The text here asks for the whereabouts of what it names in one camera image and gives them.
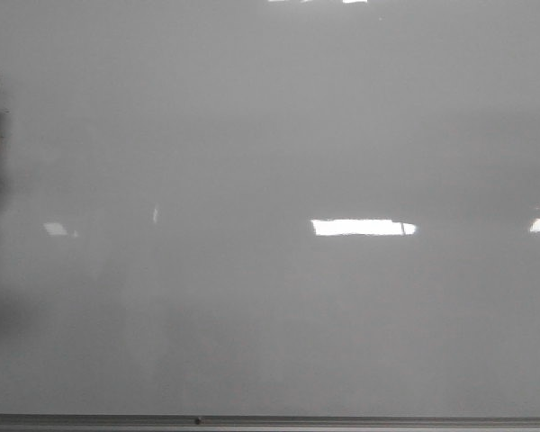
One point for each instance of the white whiteboard with metal frame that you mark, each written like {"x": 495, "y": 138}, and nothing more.
{"x": 270, "y": 215}

